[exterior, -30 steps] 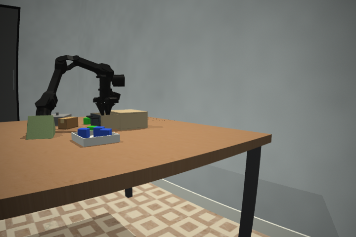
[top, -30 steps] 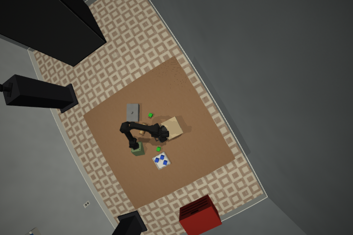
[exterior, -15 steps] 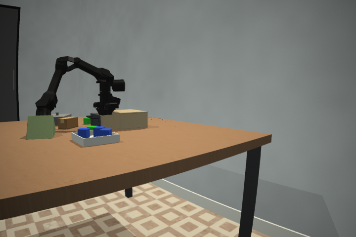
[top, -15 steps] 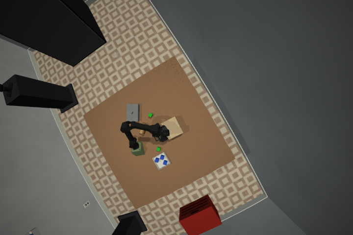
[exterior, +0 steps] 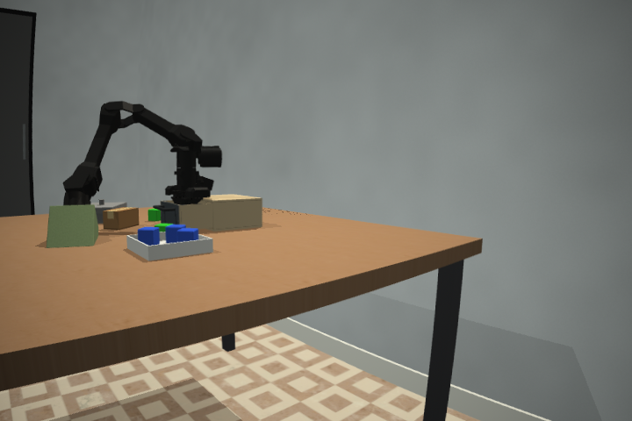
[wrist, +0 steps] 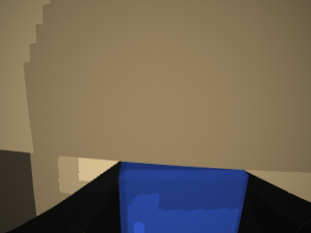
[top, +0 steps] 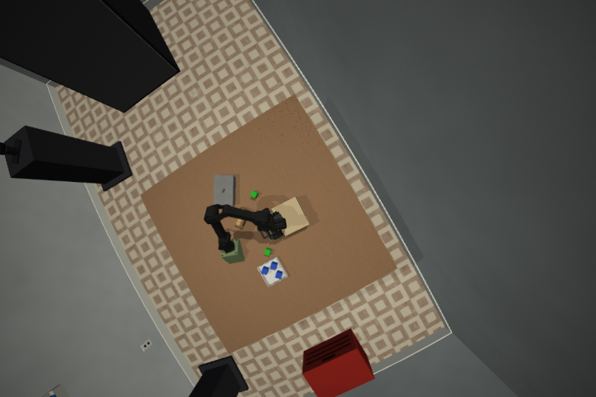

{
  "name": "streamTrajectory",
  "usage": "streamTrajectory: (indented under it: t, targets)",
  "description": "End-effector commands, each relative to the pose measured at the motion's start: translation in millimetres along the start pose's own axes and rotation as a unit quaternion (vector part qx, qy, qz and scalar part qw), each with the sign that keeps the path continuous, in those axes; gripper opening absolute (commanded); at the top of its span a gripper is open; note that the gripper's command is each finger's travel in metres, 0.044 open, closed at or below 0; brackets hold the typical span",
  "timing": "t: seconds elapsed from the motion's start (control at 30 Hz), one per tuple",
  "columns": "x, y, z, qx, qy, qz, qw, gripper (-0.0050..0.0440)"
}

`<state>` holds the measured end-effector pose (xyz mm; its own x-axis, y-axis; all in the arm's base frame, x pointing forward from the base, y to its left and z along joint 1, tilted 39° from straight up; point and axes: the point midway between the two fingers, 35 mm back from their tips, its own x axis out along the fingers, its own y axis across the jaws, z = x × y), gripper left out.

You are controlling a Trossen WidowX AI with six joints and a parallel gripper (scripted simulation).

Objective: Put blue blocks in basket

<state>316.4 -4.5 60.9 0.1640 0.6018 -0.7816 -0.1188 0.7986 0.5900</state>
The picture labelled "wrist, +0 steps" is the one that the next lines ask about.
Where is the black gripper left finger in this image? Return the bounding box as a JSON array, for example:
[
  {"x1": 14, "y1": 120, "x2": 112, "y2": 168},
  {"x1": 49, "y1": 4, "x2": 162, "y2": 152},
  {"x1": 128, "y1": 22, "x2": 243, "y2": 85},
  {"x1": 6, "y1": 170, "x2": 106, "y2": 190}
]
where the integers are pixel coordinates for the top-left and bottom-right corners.
[{"x1": 6, "y1": 162, "x2": 121, "y2": 233}]

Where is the blue block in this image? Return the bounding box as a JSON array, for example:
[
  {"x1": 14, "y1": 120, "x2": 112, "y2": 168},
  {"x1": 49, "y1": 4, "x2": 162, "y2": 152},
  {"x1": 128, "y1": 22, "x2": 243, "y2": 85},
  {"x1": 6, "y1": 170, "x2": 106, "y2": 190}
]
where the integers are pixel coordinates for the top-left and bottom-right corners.
[{"x1": 119, "y1": 162, "x2": 249, "y2": 233}]

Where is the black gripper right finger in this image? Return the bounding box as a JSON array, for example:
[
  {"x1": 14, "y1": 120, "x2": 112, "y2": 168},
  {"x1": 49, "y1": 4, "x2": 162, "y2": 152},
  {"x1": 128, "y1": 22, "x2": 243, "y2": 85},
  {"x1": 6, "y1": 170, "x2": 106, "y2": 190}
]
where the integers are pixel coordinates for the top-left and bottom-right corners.
[{"x1": 237, "y1": 172, "x2": 311, "y2": 233}]

